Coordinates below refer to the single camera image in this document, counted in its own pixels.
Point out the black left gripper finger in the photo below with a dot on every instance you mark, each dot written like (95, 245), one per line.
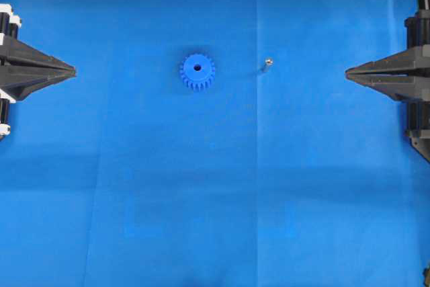
(18, 53)
(19, 81)

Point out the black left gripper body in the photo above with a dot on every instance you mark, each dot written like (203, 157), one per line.
(10, 25)

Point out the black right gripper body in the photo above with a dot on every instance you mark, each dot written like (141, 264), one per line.
(417, 35)

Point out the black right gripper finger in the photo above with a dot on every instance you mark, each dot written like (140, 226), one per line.
(396, 87)
(415, 59)

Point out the small silver metal shaft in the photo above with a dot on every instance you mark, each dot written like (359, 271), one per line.
(268, 63)

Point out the small blue plastic gear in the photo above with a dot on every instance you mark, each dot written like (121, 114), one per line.
(197, 71)

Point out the blue cloth mat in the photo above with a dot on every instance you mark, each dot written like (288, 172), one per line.
(123, 176)

